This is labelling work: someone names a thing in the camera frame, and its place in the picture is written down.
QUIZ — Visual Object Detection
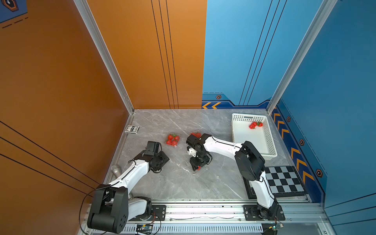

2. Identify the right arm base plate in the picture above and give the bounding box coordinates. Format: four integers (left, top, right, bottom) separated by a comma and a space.
243, 205, 286, 221

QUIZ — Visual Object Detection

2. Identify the clear clamshell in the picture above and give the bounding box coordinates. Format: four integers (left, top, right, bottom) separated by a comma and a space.
189, 154, 212, 173

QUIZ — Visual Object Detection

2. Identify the white perforated plastic basket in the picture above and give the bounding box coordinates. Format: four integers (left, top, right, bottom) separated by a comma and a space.
232, 113, 278, 160

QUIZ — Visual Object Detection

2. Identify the aluminium corner post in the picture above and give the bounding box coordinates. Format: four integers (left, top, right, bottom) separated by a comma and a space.
266, 0, 337, 115
73, 0, 134, 115

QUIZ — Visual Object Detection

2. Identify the grey metal cylinder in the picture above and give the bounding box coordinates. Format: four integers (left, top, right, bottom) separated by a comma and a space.
111, 164, 122, 178

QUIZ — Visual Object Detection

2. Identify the clear plastic clamshell container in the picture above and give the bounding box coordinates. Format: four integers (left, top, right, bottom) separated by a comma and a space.
165, 133, 180, 147

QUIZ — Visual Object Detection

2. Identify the right aluminium corner post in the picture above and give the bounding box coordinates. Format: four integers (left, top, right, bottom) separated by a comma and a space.
266, 0, 337, 115

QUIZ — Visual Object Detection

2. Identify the left aluminium corner post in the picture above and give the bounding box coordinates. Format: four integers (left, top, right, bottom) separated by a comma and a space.
73, 0, 134, 115

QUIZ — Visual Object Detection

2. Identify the aluminium front rail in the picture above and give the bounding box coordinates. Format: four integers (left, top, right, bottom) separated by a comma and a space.
83, 201, 330, 225

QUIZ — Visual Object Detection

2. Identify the right green circuit board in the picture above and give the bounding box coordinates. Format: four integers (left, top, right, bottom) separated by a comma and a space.
268, 223, 284, 234

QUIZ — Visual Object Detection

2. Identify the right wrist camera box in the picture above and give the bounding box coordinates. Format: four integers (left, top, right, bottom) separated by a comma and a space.
188, 148, 197, 157

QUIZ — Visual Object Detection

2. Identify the strawberry two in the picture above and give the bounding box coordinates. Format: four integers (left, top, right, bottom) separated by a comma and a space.
249, 122, 257, 129

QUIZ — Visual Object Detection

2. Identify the left green circuit board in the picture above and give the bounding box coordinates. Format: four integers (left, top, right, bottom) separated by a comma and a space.
136, 224, 153, 235

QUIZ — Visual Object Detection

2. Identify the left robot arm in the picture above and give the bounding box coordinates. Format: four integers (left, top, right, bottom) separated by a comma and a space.
87, 141, 169, 234

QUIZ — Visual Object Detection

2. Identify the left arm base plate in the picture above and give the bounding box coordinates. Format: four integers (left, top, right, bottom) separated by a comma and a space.
130, 205, 166, 222

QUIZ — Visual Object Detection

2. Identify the black white checkerboard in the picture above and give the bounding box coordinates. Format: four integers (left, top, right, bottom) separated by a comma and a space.
242, 165, 307, 200

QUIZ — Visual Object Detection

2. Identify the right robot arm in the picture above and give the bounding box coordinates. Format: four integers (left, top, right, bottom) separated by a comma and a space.
186, 134, 286, 221

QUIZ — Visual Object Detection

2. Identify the green circuit board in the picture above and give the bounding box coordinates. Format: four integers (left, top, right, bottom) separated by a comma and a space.
268, 223, 284, 234
136, 224, 153, 235

